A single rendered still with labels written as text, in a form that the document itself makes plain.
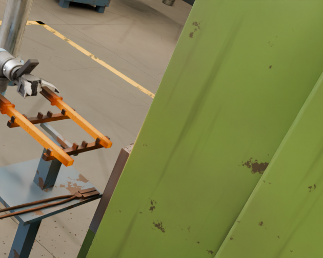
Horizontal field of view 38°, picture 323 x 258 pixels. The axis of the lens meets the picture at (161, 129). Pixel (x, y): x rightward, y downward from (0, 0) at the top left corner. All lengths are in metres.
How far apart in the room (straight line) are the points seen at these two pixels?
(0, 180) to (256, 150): 1.01
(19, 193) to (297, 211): 1.07
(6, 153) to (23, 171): 1.36
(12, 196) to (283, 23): 1.14
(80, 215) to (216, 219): 1.67
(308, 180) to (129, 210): 0.68
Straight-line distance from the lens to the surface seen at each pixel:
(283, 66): 1.27
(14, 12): 2.34
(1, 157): 3.29
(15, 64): 2.16
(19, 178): 1.94
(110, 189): 2.03
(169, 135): 1.46
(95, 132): 1.84
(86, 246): 2.24
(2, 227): 2.77
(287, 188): 1.20
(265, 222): 1.25
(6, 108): 1.82
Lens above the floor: 1.84
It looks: 25 degrees down
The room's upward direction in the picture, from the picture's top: 24 degrees clockwise
